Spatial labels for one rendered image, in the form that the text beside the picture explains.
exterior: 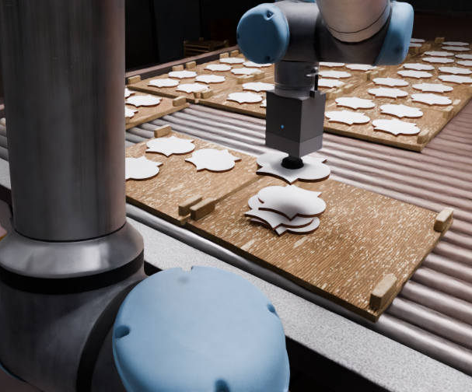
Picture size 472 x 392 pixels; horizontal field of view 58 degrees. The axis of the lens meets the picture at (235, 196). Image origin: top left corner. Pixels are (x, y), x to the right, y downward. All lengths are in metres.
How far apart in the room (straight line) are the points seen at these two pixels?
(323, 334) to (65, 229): 0.44
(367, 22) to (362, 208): 0.49
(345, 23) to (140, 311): 0.37
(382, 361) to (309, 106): 0.40
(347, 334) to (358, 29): 0.41
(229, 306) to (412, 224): 0.64
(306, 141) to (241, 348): 0.52
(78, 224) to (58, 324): 0.08
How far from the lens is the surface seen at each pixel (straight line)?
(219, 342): 0.29
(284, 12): 0.62
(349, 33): 0.53
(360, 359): 0.64
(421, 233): 0.88
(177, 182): 1.02
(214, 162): 1.10
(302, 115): 0.73
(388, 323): 0.70
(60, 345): 0.35
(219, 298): 0.31
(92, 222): 0.33
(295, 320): 0.68
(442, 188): 1.11
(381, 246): 0.82
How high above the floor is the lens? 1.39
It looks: 29 degrees down
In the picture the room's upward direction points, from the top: 1 degrees counter-clockwise
